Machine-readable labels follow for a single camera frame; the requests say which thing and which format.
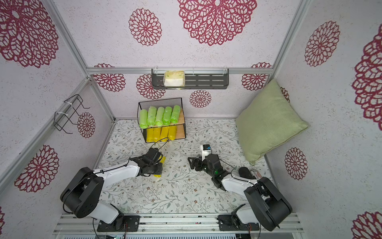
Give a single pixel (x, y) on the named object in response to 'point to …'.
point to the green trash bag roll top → (151, 114)
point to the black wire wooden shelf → (181, 129)
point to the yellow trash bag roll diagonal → (171, 133)
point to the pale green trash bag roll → (159, 118)
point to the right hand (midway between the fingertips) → (192, 156)
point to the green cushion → (269, 122)
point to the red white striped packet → (258, 175)
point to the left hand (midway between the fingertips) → (159, 169)
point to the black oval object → (245, 172)
